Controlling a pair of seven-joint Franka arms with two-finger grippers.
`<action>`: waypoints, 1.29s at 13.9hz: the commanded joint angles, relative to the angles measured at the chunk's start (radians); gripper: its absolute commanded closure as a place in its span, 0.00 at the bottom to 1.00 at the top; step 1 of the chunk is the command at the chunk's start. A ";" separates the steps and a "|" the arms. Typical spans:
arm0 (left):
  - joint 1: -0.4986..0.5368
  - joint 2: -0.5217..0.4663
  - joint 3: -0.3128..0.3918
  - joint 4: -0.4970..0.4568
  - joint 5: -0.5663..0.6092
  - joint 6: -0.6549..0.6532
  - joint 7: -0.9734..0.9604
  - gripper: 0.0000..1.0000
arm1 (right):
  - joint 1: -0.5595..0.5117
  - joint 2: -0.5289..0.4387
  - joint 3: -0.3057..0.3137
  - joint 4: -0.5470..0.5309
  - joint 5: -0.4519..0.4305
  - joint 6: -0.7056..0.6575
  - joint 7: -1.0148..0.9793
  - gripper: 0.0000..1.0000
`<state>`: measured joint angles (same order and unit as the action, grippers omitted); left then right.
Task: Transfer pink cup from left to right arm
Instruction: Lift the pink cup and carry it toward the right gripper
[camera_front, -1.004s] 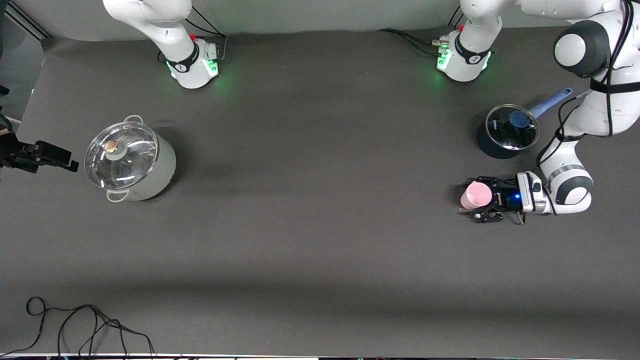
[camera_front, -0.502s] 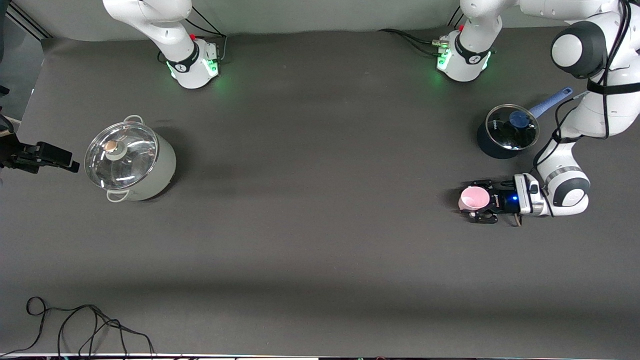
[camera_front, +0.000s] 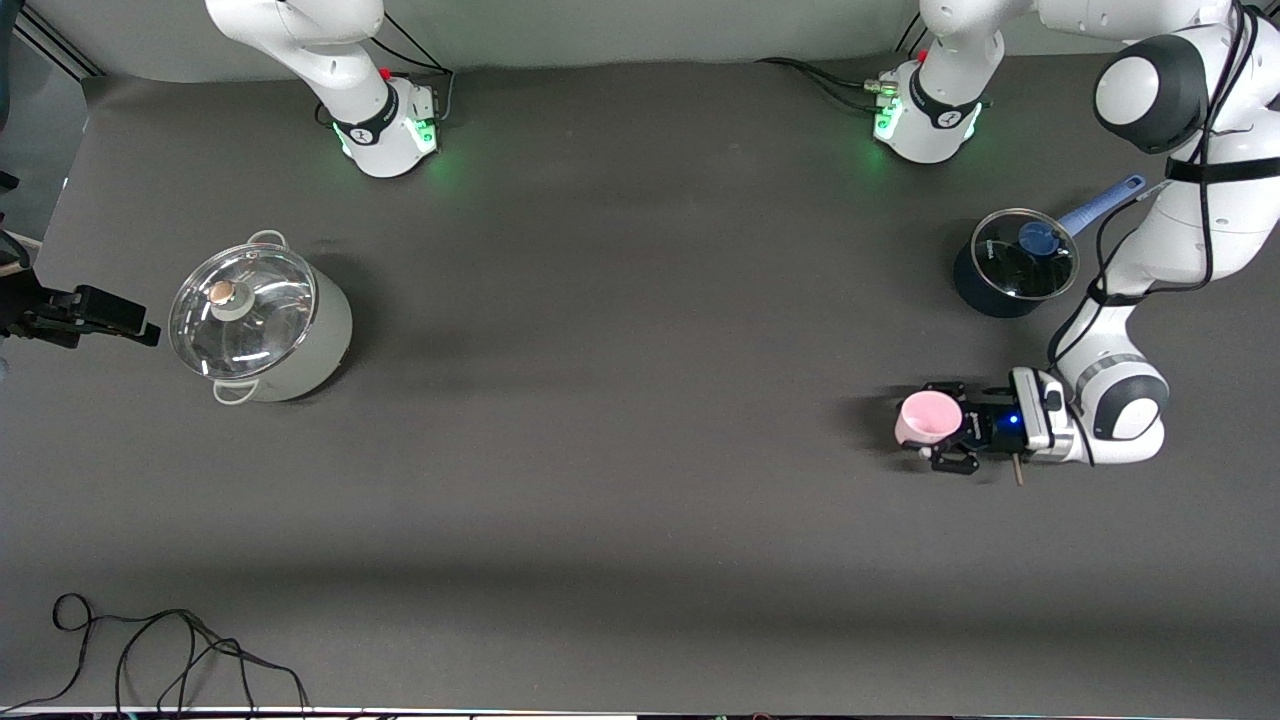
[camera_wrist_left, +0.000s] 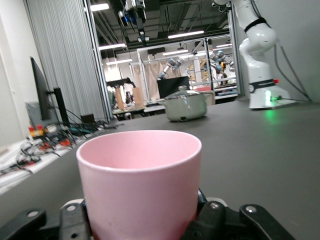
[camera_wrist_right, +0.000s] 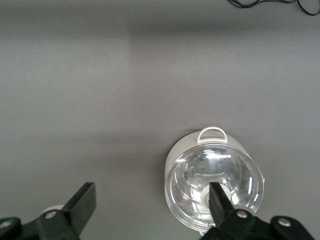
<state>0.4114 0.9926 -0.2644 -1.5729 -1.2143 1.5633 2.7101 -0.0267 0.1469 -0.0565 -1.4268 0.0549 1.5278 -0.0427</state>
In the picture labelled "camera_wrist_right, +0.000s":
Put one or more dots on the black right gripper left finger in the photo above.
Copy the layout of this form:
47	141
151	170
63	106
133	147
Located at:
75	212

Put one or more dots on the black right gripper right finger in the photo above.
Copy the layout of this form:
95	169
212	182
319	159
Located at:
222	212

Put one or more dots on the dark grey table mat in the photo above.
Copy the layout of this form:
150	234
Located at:
100	87

